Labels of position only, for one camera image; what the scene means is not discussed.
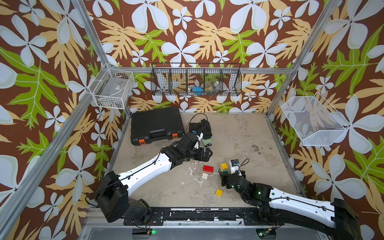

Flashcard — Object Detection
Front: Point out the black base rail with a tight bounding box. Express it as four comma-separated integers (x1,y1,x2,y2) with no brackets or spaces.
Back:
124,207,284,227

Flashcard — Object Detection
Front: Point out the black plastic tool case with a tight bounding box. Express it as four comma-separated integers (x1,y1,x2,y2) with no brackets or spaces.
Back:
131,107,185,146

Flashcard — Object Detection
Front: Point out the yellow lego brick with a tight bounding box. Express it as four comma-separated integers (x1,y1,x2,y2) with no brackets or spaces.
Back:
220,163,229,171
215,189,223,197

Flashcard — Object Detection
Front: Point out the red 2x4 lego brick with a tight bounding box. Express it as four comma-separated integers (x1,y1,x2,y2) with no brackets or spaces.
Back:
203,165,214,174

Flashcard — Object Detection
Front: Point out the small black box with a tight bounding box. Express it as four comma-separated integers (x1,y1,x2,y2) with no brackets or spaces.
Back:
189,123,201,134

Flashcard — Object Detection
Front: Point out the white wire basket left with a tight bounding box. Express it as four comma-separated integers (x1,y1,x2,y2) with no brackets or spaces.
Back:
91,67,135,110

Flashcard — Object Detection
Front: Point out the black wire basket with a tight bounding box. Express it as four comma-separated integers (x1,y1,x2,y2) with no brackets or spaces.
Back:
150,63,243,97

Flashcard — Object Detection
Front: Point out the black and green glove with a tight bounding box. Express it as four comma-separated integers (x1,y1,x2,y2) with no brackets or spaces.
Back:
199,119,213,147

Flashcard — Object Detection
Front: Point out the blue object in basket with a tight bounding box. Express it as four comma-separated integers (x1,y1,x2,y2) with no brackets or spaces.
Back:
192,87,204,96

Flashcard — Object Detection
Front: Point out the white mesh basket right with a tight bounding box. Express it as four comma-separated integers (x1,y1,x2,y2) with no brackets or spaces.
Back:
281,93,348,147

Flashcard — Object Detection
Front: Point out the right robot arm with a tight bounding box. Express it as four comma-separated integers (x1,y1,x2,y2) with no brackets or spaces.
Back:
219,160,362,240

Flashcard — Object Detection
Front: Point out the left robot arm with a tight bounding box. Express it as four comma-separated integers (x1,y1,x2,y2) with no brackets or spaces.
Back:
95,133,213,225

